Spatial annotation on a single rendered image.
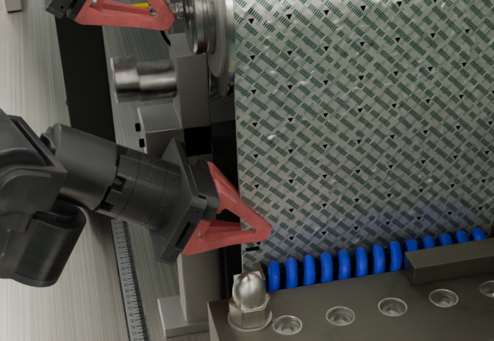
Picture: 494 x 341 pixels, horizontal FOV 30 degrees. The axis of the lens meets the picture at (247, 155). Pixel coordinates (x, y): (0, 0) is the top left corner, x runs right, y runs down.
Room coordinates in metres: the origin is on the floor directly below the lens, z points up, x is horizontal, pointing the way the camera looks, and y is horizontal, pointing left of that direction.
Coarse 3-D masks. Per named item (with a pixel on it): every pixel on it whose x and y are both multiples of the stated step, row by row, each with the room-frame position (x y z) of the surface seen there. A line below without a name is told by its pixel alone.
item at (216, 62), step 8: (216, 0) 0.66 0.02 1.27; (216, 8) 0.66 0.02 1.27; (216, 16) 0.66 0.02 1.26; (216, 24) 0.66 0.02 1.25; (216, 32) 0.66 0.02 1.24; (224, 32) 0.65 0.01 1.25; (216, 40) 0.67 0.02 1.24; (224, 40) 0.65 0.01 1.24; (216, 48) 0.67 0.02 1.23; (224, 48) 0.65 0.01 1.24; (208, 56) 0.71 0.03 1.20; (216, 56) 0.67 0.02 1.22; (224, 56) 0.65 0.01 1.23; (208, 64) 0.71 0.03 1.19; (216, 64) 0.67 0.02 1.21; (224, 64) 0.66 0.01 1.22; (216, 72) 0.67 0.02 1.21
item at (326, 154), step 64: (256, 128) 0.65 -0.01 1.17; (320, 128) 0.66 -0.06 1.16; (384, 128) 0.67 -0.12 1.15; (448, 128) 0.68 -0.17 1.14; (256, 192) 0.65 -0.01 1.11; (320, 192) 0.66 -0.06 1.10; (384, 192) 0.67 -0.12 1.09; (448, 192) 0.68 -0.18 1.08; (256, 256) 0.65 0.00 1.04; (320, 256) 0.66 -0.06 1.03
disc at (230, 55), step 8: (224, 0) 0.64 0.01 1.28; (224, 8) 0.65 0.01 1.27; (232, 8) 0.64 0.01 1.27; (224, 16) 0.65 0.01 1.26; (232, 16) 0.64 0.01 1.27; (224, 24) 0.65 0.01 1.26; (232, 24) 0.63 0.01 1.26; (232, 32) 0.63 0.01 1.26; (232, 40) 0.63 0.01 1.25; (232, 48) 0.63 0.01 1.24; (232, 56) 0.63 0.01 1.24; (232, 64) 0.64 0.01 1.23; (224, 72) 0.66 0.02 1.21; (232, 72) 0.64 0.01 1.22; (216, 80) 0.70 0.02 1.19; (224, 80) 0.66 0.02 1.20; (232, 80) 0.64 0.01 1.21; (216, 88) 0.70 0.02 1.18; (224, 88) 0.66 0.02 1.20; (232, 88) 0.65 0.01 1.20
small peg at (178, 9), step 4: (168, 4) 0.72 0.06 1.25; (172, 4) 0.72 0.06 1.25; (176, 4) 0.72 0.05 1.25; (180, 4) 0.72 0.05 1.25; (152, 8) 0.71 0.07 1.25; (172, 8) 0.71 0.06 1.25; (176, 8) 0.71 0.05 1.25; (180, 8) 0.71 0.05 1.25; (184, 8) 0.72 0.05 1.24; (152, 12) 0.71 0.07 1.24; (156, 12) 0.71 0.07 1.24; (176, 12) 0.71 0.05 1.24; (180, 12) 0.71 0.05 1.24; (184, 12) 0.71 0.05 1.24; (176, 16) 0.71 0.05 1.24; (180, 16) 0.71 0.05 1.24; (184, 16) 0.71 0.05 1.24
